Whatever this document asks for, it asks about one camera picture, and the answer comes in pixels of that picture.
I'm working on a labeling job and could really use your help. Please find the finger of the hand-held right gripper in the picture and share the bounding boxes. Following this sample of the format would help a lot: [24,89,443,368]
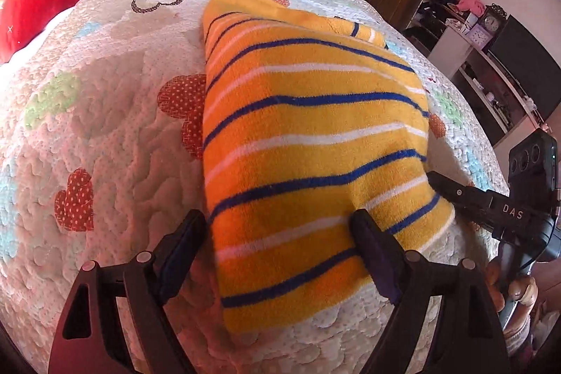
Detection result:
[427,170,494,226]

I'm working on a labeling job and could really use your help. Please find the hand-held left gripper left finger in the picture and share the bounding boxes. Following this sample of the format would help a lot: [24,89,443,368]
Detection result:
[47,210,208,374]

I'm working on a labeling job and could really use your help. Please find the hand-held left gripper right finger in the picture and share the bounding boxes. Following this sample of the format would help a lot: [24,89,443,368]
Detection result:
[351,209,511,374]

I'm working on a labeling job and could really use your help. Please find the yellow striped sweater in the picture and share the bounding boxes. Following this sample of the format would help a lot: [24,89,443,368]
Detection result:
[201,0,457,335]

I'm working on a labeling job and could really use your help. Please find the person's right forearm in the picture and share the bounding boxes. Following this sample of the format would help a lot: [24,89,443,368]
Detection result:
[503,301,546,361]

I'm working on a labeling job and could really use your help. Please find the person's right hand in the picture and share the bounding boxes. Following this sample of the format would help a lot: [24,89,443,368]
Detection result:
[484,256,542,313]

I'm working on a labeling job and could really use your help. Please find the white shelf unit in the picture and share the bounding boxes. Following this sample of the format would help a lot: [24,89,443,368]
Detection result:
[427,19,550,147]

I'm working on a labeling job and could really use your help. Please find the black television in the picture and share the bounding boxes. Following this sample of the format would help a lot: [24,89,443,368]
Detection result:
[488,15,561,134]

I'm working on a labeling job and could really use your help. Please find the quilted heart-print bedspread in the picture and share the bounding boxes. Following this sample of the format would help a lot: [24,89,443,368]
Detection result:
[0,0,511,374]

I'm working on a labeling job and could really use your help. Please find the purple table clock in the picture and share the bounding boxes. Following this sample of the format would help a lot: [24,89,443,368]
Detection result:
[467,27,488,51]

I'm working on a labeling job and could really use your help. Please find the ornate dark table clock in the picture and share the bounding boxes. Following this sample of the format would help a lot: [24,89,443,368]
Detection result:
[478,4,509,44]

